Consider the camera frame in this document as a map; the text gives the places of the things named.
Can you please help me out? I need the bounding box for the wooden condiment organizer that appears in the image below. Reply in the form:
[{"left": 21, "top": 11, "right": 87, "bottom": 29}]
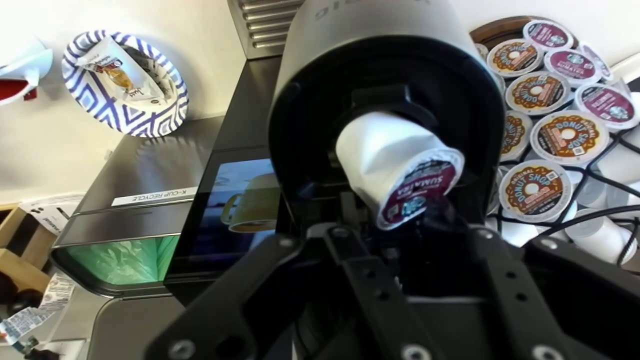
[{"left": 0, "top": 204, "right": 56, "bottom": 301}]

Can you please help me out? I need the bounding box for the black coffee maker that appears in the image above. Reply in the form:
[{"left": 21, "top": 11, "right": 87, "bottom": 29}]
[{"left": 168, "top": 0, "right": 505, "bottom": 280}]

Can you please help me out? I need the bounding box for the coffee pod rack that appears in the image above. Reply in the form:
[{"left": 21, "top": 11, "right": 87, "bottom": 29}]
[{"left": 472, "top": 17, "right": 640, "bottom": 273}]

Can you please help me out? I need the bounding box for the white coffee pod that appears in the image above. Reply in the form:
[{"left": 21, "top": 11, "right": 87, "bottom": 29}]
[{"left": 336, "top": 113, "right": 467, "bottom": 231}]

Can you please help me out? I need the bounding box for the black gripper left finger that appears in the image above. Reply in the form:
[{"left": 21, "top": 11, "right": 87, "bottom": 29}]
[{"left": 145, "top": 224, "right": 400, "bottom": 360}]

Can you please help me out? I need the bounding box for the blue patterned paper plate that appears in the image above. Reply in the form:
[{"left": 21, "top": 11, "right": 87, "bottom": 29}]
[{"left": 62, "top": 30, "right": 191, "bottom": 139}]

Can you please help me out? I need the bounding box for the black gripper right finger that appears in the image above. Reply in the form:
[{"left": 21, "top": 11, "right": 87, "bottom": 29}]
[{"left": 426, "top": 228, "right": 640, "bottom": 360}]

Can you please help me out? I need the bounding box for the red and white mug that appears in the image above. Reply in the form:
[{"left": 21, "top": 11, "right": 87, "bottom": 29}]
[{"left": 0, "top": 40, "right": 55, "bottom": 106}]

